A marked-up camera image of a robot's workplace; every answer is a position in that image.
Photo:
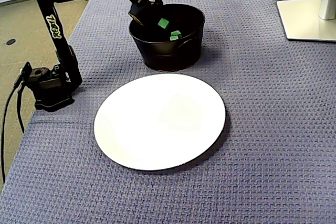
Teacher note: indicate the black metal pot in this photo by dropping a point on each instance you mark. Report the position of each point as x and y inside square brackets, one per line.
[170, 58]

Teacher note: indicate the black round floor cover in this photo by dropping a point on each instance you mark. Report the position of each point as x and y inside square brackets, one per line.
[11, 42]

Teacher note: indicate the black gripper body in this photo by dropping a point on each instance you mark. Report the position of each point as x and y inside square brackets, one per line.
[138, 12]

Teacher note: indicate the blue waffle weave cloth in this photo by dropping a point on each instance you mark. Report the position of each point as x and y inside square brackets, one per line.
[262, 129]

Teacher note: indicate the white round plate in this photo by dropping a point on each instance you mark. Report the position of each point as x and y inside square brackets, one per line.
[162, 124]

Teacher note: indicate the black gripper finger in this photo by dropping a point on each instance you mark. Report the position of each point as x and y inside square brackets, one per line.
[141, 20]
[162, 11]

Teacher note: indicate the silver monitor stand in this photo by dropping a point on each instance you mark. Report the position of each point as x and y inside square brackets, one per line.
[302, 16]

